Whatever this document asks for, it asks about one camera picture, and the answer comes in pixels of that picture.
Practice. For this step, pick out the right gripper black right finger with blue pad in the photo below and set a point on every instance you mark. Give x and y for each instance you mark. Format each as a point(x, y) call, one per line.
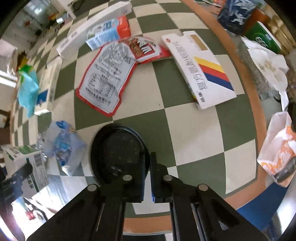
point(198, 212)

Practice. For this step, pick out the small red snack packet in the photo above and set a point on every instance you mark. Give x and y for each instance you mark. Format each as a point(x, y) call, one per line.
point(145, 49)

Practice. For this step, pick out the black round lid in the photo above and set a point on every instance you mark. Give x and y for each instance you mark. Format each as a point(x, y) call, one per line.
point(117, 150)

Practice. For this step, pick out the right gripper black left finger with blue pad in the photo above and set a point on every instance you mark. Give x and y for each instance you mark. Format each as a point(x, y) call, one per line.
point(98, 211)

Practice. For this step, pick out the white blue medicine box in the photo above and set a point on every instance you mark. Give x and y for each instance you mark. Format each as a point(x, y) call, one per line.
point(47, 87)

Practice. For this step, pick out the open white green box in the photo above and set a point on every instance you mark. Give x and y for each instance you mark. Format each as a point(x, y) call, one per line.
point(16, 157)

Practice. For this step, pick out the orange white paper bag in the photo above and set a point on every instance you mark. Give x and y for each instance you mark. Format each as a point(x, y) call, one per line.
point(277, 155)

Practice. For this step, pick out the green round container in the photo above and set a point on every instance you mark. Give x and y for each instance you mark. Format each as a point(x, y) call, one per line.
point(260, 34)

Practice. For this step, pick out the white box striped medicine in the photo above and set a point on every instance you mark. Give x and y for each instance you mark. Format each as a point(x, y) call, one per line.
point(203, 74)

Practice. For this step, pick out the left handheld gripper device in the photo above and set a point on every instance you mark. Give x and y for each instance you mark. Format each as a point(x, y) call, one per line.
point(11, 190)

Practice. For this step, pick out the crumpled blue plastic wrapper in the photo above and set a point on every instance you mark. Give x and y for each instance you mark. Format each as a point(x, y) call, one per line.
point(60, 141)

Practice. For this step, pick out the blue chair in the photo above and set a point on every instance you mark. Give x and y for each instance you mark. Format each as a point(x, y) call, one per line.
point(260, 210)

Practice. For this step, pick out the blue water bottle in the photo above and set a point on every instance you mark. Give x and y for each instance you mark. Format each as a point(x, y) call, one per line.
point(234, 15)

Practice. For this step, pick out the green white checkered mat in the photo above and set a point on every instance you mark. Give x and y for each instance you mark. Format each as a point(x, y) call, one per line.
point(217, 146)

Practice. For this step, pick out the teal green paper bag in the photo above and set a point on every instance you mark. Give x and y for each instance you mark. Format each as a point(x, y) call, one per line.
point(28, 90)

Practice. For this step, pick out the blue red milk carton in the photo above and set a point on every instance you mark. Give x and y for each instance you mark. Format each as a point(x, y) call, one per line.
point(108, 31)

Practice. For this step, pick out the red white snack wrapper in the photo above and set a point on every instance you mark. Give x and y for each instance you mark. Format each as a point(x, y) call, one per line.
point(106, 77)

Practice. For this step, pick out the crumpled white paper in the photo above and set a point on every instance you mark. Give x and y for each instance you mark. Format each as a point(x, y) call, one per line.
point(268, 70)

